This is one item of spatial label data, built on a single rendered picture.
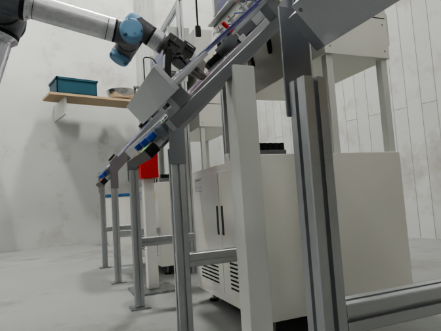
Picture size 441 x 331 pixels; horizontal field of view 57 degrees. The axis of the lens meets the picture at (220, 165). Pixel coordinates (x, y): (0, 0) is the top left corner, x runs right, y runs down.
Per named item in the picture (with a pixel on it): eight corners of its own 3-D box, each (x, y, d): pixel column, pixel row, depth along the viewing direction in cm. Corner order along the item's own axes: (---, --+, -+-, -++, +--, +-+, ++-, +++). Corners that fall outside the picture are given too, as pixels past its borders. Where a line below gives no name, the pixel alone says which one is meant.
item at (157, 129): (172, 139, 129) (157, 123, 127) (135, 162, 190) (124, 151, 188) (175, 136, 129) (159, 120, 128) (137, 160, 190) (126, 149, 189)
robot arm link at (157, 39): (149, 40, 145) (144, 48, 153) (159, 48, 146) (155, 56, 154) (159, 24, 147) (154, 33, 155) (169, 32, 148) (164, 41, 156)
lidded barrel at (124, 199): (153, 242, 508) (150, 192, 513) (113, 247, 478) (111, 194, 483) (136, 240, 550) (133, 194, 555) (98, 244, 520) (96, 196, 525)
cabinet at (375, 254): (268, 343, 132) (254, 154, 137) (198, 299, 196) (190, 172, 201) (416, 310, 156) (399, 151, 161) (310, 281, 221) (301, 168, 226)
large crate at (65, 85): (88, 103, 569) (88, 88, 570) (98, 96, 537) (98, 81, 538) (48, 99, 537) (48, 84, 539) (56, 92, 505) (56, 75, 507)
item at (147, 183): (135, 297, 209) (128, 148, 216) (127, 289, 231) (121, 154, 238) (180, 290, 218) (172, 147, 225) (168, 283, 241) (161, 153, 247)
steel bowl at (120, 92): (130, 106, 606) (129, 96, 608) (142, 100, 572) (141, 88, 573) (102, 104, 581) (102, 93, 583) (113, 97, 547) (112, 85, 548)
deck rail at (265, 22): (174, 138, 127) (161, 124, 126) (173, 139, 129) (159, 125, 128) (300, 6, 150) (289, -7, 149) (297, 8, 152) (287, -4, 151)
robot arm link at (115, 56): (109, 47, 136) (125, 22, 139) (106, 58, 147) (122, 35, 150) (129, 60, 138) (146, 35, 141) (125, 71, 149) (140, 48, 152)
